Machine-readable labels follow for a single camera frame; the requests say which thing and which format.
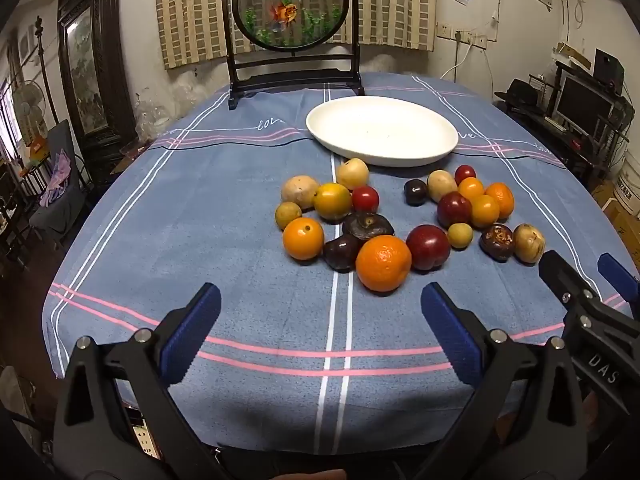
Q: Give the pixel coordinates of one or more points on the beige checked curtain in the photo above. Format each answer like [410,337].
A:
[190,10]

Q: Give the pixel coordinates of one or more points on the dark wood framed painting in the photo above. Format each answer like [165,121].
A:
[82,70]

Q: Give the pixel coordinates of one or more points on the round goldfish screen on stand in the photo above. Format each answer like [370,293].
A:
[280,10]

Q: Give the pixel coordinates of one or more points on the large red plum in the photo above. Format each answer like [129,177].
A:
[428,247]

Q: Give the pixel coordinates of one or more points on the white bucket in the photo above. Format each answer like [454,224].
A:
[630,185]

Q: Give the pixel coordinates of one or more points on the blue striped tablecloth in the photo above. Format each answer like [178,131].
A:
[200,210]

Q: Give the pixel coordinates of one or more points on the yellow-green orange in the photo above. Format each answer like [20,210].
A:
[332,202]

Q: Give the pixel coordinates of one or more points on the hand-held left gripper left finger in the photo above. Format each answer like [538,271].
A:
[192,330]

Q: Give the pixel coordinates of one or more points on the single wall socket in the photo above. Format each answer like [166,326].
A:
[444,30]

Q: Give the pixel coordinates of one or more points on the electric fan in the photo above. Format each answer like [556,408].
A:
[27,105]

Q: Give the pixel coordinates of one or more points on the pale tan round fruit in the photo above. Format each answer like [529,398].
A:
[352,173]

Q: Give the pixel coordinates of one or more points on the clear plastic bags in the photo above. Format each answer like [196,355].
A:
[175,100]
[395,66]

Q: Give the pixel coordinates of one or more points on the white oval plate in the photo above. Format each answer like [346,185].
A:
[382,130]

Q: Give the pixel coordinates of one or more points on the double wall socket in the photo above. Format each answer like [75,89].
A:
[475,40]

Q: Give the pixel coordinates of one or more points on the small red fruit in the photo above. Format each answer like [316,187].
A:
[465,173]

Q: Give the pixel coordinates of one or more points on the dark brown wrinkled fruit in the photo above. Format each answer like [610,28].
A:
[368,225]

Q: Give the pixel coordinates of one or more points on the red tomato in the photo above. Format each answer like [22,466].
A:
[365,199]

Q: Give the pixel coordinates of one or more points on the grey chair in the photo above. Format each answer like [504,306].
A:
[55,220]

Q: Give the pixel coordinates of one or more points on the small yellow-green fruit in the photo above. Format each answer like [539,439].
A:
[288,215]
[460,236]

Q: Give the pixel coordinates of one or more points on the computer monitor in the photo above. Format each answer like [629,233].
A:
[582,102]

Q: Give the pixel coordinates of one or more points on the dark purple plum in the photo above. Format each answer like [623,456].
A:
[340,255]
[415,192]

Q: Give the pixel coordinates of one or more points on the large tan round fruit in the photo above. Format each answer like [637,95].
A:
[299,191]

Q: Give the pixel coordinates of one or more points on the white power strip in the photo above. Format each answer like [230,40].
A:
[145,437]

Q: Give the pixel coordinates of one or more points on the purple cloth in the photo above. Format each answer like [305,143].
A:
[56,180]

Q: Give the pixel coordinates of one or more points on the smooth medium orange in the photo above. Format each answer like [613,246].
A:
[485,211]

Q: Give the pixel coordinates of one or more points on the black desk rack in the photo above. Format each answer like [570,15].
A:
[565,155]

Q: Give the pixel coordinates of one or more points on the tan oval fruit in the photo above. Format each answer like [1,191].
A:
[441,185]

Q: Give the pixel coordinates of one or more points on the black hat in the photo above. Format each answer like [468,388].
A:
[520,92]

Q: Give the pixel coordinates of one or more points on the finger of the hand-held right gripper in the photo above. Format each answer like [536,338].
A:
[560,275]
[620,275]

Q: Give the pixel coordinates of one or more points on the dark brown passion fruit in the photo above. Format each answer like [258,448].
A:
[497,242]

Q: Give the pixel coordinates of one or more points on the orange mandarin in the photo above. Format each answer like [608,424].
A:
[502,199]

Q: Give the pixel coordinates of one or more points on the wooden coat stand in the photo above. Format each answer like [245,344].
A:
[45,70]

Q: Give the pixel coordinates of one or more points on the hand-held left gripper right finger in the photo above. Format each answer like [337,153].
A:
[450,332]

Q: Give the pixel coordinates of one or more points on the streaked tan fruit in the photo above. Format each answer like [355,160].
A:
[528,243]

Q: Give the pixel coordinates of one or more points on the large orange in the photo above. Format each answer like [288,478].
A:
[383,263]

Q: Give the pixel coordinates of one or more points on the small orange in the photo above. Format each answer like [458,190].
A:
[471,187]

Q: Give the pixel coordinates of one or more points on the black speaker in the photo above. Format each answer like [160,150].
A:
[607,67]

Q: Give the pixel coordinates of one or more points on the medium orange with holes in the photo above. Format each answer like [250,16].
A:
[303,238]

